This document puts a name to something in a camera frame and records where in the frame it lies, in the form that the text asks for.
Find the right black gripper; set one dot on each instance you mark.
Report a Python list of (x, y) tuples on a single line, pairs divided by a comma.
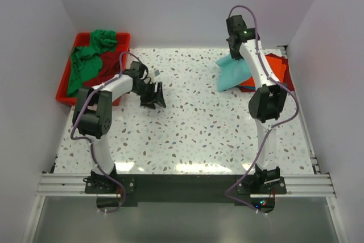
[(235, 56)]

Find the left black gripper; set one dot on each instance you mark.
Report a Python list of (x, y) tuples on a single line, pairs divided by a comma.
[(156, 98)]

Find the teal t shirt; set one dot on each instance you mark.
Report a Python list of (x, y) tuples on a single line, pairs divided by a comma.
[(233, 72)]

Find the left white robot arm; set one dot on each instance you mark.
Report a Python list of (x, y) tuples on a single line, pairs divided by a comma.
[(92, 116)]

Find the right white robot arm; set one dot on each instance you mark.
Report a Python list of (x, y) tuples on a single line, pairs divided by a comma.
[(266, 104)]

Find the orange folded t shirt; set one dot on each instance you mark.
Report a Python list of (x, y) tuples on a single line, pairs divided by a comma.
[(277, 66)]

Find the dark red t shirt in bin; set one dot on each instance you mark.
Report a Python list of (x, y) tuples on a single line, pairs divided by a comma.
[(110, 67)]

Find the dark red folded t shirt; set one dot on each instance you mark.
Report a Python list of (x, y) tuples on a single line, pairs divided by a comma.
[(287, 77)]

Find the green t shirt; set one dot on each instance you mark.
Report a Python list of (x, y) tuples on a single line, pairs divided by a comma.
[(85, 60)]

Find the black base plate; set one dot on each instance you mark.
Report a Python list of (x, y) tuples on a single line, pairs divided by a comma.
[(129, 190)]

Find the aluminium rail frame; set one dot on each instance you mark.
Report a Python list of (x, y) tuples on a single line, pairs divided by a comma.
[(201, 132)]

